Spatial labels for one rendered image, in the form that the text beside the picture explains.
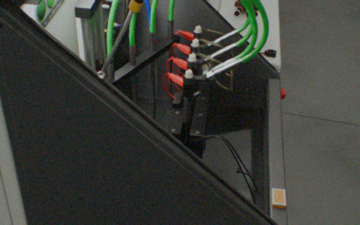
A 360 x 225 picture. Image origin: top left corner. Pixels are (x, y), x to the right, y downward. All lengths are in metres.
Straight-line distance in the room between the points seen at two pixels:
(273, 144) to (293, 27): 2.77
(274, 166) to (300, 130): 1.73
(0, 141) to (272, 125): 0.73
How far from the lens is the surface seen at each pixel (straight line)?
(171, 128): 1.39
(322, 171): 2.83
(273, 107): 1.56
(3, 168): 1.16
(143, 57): 1.46
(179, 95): 1.49
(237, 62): 1.29
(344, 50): 3.93
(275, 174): 1.33
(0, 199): 1.24
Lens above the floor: 1.84
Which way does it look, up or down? 36 degrees down
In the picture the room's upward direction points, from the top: 2 degrees clockwise
